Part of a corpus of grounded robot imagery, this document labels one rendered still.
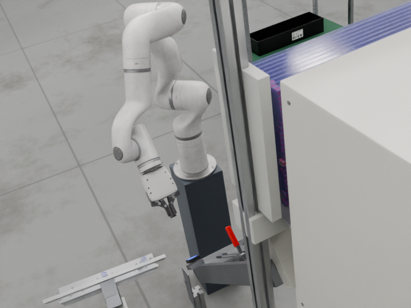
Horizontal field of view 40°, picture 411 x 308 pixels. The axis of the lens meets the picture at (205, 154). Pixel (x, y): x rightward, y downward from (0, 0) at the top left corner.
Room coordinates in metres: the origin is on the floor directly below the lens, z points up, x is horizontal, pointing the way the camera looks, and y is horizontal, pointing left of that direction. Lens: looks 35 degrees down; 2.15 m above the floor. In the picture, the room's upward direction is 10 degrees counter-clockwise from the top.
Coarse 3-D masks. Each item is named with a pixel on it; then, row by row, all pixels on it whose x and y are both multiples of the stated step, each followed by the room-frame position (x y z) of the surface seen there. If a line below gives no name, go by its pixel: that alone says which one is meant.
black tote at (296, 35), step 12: (276, 24) 3.88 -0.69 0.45; (288, 24) 3.92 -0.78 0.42; (300, 24) 3.97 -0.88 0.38; (312, 24) 3.81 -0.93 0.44; (252, 36) 3.80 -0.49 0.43; (264, 36) 3.84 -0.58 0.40; (276, 36) 3.69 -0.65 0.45; (288, 36) 3.73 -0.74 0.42; (300, 36) 3.77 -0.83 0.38; (252, 48) 3.71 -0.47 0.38; (264, 48) 3.65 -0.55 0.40; (276, 48) 3.69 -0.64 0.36
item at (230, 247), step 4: (240, 240) 1.45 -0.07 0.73; (232, 244) 1.43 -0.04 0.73; (240, 244) 1.44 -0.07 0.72; (224, 248) 1.42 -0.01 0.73; (228, 248) 1.42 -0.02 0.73; (232, 248) 1.43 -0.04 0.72; (236, 248) 1.43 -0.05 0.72; (216, 252) 1.41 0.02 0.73; (220, 252) 1.41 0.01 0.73; (224, 252) 1.41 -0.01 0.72; (228, 252) 1.41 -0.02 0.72; (208, 256) 1.40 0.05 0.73; (212, 256) 1.40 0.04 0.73; (204, 260) 1.39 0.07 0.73; (208, 260) 1.39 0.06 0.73; (212, 260) 1.39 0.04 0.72; (236, 260) 1.40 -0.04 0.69
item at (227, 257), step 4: (244, 248) 1.34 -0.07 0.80; (232, 252) 1.37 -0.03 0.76; (236, 252) 1.33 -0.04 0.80; (216, 256) 1.40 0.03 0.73; (220, 256) 1.36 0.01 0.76; (224, 256) 1.36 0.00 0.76; (228, 256) 1.32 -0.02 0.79; (232, 256) 1.27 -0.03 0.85; (236, 256) 1.27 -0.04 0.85; (216, 260) 1.35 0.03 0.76; (220, 260) 1.31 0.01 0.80; (224, 260) 1.27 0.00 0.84; (228, 260) 1.26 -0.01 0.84; (232, 260) 1.26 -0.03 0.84
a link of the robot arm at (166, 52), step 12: (132, 12) 1.87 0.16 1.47; (144, 12) 1.85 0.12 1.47; (156, 48) 1.87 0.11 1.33; (168, 48) 1.87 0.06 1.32; (156, 60) 1.89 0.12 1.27; (168, 60) 1.87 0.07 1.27; (180, 60) 1.91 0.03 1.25; (168, 72) 1.89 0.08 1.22; (156, 84) 1.97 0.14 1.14; (168, 84) 1.94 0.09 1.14; (156, 96) 1.95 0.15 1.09; (168, 96) 1.94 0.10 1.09; (168, 108) 1.94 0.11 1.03
